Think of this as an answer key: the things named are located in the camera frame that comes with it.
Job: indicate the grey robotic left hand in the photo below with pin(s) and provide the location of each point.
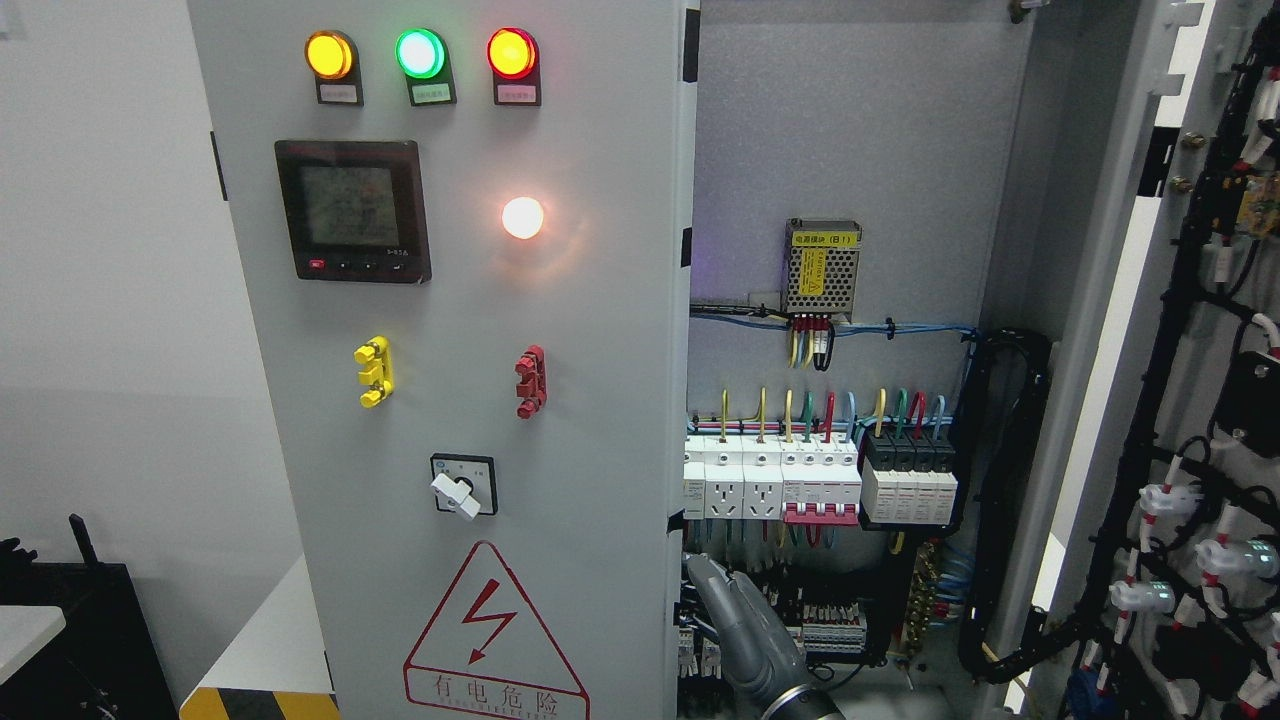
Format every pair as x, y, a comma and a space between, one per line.
759, 656

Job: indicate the grey cabinet door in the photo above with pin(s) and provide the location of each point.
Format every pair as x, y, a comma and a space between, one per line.
588, 489
1135, 577

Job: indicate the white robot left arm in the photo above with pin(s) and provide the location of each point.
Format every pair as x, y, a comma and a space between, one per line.
803, 702

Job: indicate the white breaker and socket row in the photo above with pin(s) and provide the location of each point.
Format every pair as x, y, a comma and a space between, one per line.
760, 479

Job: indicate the black white surge protector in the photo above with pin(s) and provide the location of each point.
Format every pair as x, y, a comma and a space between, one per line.
908, 480

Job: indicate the red high voltage warning sticker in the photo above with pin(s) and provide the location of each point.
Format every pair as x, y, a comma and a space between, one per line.
486, 651

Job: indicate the metal mesh power supply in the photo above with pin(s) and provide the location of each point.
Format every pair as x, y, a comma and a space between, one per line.
822, 259

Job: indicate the black digital power meter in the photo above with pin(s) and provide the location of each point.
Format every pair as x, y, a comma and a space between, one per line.
355, 210

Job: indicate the red indicator lamp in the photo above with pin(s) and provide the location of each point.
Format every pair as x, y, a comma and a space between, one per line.
514, 58

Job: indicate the black box at left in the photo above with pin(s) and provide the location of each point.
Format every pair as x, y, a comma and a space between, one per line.
103, 664

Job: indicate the green indicator lamp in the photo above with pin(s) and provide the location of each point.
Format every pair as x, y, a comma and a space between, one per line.
424, 59

